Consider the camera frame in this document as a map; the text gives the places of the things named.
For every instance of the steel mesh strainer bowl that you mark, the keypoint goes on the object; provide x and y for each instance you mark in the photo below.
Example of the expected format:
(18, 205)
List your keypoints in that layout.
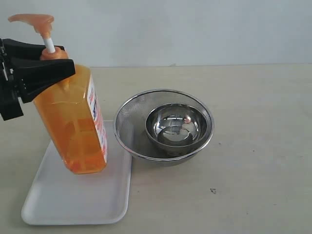
(129, 126)

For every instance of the orange dish soap pump bottle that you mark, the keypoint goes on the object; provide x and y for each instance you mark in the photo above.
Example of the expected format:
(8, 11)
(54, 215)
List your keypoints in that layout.
(70, 109)

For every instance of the small stainless steel bowl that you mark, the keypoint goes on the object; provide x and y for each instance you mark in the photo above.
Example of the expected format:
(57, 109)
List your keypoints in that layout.
(175, 126)

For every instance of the white rectangular plastic tray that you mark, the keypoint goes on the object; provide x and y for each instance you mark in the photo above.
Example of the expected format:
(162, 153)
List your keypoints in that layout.
(59, 197)

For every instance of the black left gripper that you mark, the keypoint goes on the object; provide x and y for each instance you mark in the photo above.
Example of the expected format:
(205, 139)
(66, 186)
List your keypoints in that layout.
(30, 76)

